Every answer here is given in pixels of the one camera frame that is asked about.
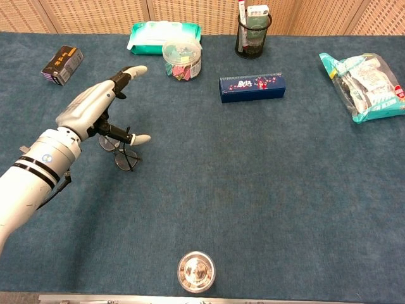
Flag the long blue printed box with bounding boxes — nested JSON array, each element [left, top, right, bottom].
[[219, 72, 287, 104]]

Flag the black box with gold text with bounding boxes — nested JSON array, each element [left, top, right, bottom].
[[40, 44, 85, 86]]

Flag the woven wicker folding screen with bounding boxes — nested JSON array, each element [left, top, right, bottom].
[[0, 0, 405, 36]]

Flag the green white small box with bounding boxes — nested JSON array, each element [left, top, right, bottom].
[[246, 4, 270, 48]]

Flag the green white wet wipes pack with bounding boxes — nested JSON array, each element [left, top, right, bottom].
[[126, 20, 203, 56]]

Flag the black mesh pen holder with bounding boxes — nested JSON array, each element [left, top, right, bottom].
[[234, 12, 273, 60]]

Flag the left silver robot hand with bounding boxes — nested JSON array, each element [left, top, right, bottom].
[[55, 65, 152, 146]]

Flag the thin black framed eyeglasses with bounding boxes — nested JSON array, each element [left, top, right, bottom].
[[97, 126, 143, 173]]

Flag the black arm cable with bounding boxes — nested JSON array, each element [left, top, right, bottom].
[[36, 170, 73, 210]]

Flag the round clear jar silver lid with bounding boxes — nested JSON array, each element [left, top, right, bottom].
[[177, 251, 217, 294]]

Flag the aluminium table edge rail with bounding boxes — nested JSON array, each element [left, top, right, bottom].
[[37, 294, 365, 304]]

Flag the clear jar of colourful clips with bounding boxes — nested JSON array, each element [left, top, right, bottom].
[[161, 39, 203, 82]]

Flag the red white tube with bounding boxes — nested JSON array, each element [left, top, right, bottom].
[[237, 0, 249, 53]]

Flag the teal clear snack bag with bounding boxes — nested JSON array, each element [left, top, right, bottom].
[[318, 52, 405, 124]]

